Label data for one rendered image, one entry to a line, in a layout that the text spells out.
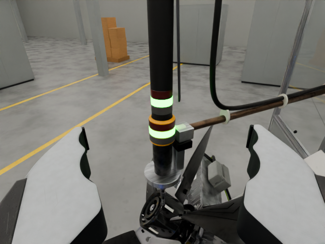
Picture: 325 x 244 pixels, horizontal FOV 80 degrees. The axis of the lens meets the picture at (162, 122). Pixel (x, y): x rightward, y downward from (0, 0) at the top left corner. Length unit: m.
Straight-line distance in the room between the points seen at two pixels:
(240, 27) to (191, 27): 5.24
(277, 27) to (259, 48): 0.55
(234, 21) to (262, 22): 6.82
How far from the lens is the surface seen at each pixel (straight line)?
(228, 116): 0.39
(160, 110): 0.29
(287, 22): 5.71
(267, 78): 5.91
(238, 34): 12.46
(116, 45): 8.46
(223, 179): 0.85
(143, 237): 0.72
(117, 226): 2.10
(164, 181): 0.36
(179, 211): 0.61
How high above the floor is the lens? 1.72
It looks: 29 degrees down
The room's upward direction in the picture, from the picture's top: 1 degrees counter-clockwise
